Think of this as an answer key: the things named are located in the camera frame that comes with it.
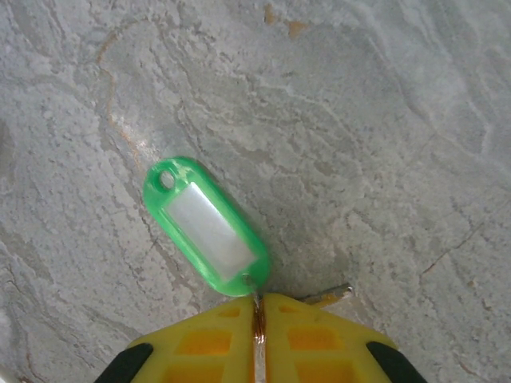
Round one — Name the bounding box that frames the small metal split ring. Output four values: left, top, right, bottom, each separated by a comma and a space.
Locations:
245, 277, 355, 383

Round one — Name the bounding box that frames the green plastic key tag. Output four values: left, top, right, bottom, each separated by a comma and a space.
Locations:
142, 155, 269, 298

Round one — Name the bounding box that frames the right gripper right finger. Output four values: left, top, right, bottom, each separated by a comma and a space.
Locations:
262, 293, 429, 383

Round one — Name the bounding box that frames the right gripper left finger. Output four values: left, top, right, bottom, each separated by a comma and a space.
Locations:
93, 297, 256, 383

